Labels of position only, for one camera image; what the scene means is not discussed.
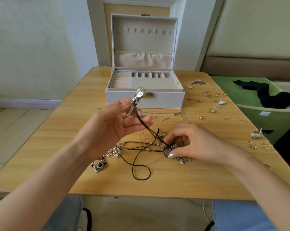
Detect white jewelry box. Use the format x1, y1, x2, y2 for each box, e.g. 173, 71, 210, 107
105, 14, 186, 110

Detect person's left forearm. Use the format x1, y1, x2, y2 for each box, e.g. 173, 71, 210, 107
0, 142, 95, 231

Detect person's left hand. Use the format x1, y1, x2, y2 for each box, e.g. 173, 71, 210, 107
73, 98, 154, 159

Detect thin silver chain necklace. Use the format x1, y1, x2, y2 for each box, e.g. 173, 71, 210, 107
140, 109, 184, 121

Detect small earrings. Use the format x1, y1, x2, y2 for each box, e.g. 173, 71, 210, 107
187, 78, 275, 152

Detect white cable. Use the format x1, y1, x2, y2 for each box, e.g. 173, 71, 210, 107
191, 200, 213, 224

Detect tangle of necklaces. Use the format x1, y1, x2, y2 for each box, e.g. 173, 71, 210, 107
116, 127, 190, 166

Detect camera pendant necklace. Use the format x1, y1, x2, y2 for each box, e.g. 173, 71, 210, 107
91, 156, 108, 173

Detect person's right hand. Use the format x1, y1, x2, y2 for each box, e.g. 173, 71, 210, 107
160, 123, 237, 167

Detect bow pendant cord necklace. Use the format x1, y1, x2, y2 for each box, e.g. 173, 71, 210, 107
127, 87, 170, 181

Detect beige padded wall panel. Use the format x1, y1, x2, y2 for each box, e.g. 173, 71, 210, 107
198, 0, 290, 80

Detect black cloth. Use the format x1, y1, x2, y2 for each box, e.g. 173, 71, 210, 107
233, 80, 290, 110

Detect black strap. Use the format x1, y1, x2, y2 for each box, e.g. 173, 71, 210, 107
80, 208, 93, 231

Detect person's right forearm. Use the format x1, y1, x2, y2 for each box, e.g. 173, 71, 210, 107
222, 151, 290, 231

